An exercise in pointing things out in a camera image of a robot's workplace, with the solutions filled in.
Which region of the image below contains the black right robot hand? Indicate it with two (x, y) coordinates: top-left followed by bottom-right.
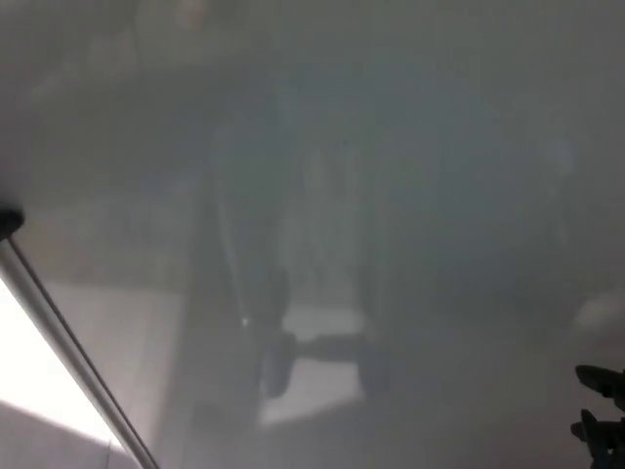
(569, 363), (625, 469)

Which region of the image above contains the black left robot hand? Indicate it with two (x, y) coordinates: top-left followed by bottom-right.
(0, 207), (27, 242)

